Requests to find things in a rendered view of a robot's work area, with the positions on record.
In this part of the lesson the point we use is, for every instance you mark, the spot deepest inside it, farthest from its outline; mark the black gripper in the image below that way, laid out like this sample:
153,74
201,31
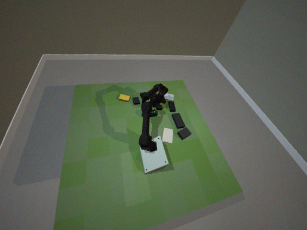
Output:
156,102

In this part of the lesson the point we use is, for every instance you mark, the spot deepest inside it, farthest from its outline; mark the light grey flat panel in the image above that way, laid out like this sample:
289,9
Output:
169,96

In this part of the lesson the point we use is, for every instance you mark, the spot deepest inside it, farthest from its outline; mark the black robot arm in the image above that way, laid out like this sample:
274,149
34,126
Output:
145,140

